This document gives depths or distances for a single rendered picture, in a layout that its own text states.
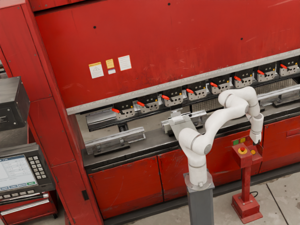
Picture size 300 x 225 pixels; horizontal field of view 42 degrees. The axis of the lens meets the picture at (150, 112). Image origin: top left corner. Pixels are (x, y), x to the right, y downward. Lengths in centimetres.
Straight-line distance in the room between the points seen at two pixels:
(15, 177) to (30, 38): 85
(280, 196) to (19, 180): 246
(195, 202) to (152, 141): 72
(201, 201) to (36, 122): 126
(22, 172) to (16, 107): 47
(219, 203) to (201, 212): 101
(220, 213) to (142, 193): 78
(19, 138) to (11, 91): 132
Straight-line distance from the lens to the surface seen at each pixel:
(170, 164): 339
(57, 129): 280
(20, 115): 223
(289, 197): 399
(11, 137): 357
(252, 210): 375
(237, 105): 256
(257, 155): 333
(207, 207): 287
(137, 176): 339
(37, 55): 249
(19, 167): 246
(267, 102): 354
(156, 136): 329
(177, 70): 296
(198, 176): 263
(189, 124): 317
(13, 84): 231
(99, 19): 264
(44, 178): 251
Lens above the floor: 307
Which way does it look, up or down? 38 degrees down
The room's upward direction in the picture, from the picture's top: 10 degrees counter-clockwise
